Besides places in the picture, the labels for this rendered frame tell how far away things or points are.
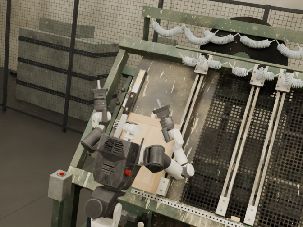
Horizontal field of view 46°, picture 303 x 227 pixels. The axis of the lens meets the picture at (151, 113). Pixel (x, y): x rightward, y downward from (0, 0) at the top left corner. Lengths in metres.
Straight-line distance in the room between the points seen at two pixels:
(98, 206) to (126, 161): 0.30
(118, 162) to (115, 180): 0.11
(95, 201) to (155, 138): 0.87
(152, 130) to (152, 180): 0.40
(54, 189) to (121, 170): 0.74
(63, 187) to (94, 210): 0.59
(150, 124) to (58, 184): 0.83
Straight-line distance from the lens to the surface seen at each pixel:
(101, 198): 2.18
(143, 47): 3.08
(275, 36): 3.26
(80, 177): 2.84
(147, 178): 2.71
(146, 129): 2.83
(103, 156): 2.15
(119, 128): 2.86
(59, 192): 2.70
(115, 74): 3.07
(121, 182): 2.14
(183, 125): 2.77
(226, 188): 2.60
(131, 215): 2.68
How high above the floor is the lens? 2.17
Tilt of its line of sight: 16 degrees down
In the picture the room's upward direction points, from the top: 9 degrees clockwise
